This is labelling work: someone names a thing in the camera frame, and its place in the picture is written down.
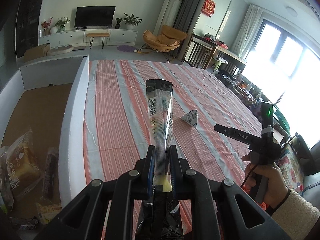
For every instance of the purple round floor mat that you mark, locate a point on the purple round floor mat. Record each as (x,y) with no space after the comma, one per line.
(126,48)

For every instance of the dark chocolate bar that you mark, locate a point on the dark chocolate bar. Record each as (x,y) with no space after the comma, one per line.
(24,224)

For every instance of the white sheer curtain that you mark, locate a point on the white sheer curtain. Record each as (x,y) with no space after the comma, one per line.
(248,31)

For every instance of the silver triangular snack packet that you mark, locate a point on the silver triangular snack packet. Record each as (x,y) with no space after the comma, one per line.
(191,118)

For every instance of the grey curtain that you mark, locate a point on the grey curtain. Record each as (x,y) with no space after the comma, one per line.
(185,21)

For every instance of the white fleece sleeve forearm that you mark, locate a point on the white fleece sleeve forearm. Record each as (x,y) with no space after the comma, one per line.
(297,217)

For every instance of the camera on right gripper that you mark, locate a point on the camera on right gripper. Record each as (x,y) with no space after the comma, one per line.
(267,117)

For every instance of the long black snack packet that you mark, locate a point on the long black snack packet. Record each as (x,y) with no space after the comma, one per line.
(159,216)

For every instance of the red wall calendar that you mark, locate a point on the red wall calendar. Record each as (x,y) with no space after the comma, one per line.
(208,8)

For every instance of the dark red snack stick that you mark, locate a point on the dark red snack stick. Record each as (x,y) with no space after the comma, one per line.
(49,171)

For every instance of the black television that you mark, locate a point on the black television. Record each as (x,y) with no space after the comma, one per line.
(94,16)

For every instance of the green potted plant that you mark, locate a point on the green potted plant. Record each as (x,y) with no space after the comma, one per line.
(131,21)

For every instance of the red flower vase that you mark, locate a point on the red flower vase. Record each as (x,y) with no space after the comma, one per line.
(45,25)

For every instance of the floral sofa cushion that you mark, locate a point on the floral sofa cushion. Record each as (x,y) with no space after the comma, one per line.
(290,167)

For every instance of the white tv cabinet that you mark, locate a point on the white tv cabinet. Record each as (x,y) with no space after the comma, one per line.
(78,37)

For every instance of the cardboard box on floor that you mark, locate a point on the cardboard box on floor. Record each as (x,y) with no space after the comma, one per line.
(36,52)

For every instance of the orange fuzzy garment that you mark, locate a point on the orange fuzzy garment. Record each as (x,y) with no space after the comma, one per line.
(248,191)

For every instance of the person's right hand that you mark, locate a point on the person's right hand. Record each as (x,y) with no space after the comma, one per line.
(277,192)

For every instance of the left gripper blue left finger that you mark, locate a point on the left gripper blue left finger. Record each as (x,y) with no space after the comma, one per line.
(103,209)

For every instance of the striped pink grey tablecloth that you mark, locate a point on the striped pink grey tablecloth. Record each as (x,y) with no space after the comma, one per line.
(131,105)

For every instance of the bread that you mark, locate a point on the bread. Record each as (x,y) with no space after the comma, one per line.
(21,165)

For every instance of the dark wooden side table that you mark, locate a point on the dark wooden side table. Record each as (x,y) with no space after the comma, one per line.
(200,53)

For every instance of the wooden stool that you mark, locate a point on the wooden stool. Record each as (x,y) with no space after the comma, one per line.
(103,37)

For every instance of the orange lounge chair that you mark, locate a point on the orange lounge chair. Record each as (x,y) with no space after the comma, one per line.
(169,39)

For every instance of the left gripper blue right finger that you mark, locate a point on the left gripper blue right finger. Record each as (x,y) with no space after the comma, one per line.
(220,210)

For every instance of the beige rice cracker packet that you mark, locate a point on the beige rice cracker packet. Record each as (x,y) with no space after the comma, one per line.
(48,212)

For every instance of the white floor air conditioner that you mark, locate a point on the white floor air conditioner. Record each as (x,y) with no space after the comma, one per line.
(168,14)

